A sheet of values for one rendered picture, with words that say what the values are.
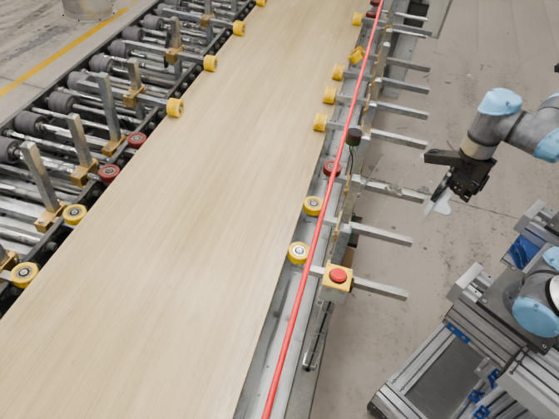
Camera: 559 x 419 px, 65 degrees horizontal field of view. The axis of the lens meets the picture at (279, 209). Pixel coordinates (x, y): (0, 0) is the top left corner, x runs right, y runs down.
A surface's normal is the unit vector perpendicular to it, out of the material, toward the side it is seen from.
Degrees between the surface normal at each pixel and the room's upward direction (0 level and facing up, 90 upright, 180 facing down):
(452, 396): 0
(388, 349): 0
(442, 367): 0
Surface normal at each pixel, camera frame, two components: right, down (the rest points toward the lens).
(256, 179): 0.09, -0.68
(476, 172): -0.73, 0.44
